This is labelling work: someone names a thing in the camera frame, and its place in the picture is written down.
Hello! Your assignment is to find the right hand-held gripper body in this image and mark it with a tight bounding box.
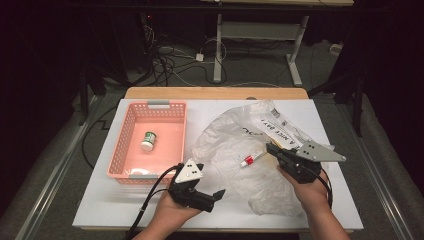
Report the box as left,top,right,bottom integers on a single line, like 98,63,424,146
275,140,347,185

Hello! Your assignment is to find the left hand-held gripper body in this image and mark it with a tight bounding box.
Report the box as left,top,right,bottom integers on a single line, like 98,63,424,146
167,158,217,214

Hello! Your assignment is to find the red and white tube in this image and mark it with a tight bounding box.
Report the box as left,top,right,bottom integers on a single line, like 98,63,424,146
239,151,266,169

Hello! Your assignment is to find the pink plastic basket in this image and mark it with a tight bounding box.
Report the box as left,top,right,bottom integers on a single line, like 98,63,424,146
106,99,189,186

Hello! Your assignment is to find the clear printed plastic bag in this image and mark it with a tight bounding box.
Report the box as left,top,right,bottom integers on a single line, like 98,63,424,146
191,99,336,217

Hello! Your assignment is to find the white jar with green label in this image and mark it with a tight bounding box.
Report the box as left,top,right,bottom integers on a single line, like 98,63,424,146
139,130,158,153

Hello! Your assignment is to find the person's left hand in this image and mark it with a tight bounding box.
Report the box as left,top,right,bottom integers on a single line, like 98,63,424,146
154,189,202,232

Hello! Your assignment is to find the person's right hand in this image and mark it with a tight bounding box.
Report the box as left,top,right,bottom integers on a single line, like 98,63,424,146
276,164,330,215

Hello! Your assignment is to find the wooden table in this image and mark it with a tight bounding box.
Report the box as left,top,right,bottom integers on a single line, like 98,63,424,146
123,86,310,101

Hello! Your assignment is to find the black stand leg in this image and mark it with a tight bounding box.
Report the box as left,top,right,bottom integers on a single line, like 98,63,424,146
77,64,90,127
307,64,365,138

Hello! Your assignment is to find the white table cover sheet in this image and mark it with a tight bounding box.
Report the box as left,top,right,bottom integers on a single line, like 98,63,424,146
71,98,365,231

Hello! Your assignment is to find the white power strip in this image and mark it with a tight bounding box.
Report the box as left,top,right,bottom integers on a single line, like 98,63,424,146
329,42,344,57

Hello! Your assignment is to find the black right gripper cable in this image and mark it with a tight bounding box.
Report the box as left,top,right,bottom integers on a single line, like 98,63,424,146
316,167,335,210

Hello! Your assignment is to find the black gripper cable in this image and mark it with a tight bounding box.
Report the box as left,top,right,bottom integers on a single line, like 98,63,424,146
124,162,185,240
316,167,335,210

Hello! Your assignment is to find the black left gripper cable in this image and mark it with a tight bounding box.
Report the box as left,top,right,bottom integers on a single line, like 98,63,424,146
124,162,185,240

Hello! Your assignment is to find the metal floor rail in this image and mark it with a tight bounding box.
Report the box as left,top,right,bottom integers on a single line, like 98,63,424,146
14,95,102,240
335,102,415,240

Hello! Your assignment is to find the tangle of floor cables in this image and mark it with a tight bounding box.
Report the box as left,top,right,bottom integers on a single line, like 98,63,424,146
142,24,228,88

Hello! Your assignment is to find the black floor cable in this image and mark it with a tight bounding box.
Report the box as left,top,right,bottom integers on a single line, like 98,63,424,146
81,104,118,170

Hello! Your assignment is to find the white metal desk frame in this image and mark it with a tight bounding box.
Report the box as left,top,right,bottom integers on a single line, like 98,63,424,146
199,0,355,88

